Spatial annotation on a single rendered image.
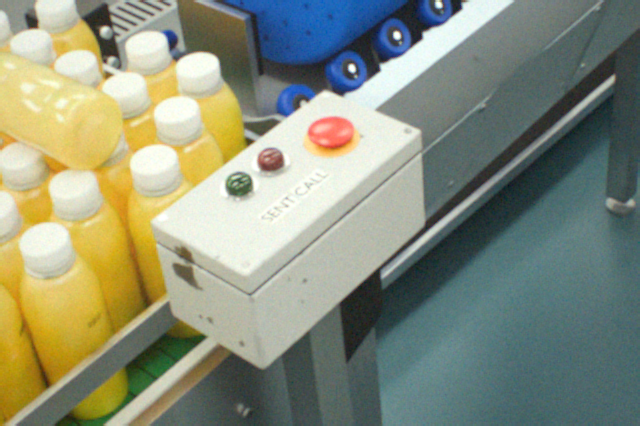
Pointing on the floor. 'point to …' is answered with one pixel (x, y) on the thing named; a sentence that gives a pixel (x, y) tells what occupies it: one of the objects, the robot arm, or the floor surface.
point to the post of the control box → (319, 375)
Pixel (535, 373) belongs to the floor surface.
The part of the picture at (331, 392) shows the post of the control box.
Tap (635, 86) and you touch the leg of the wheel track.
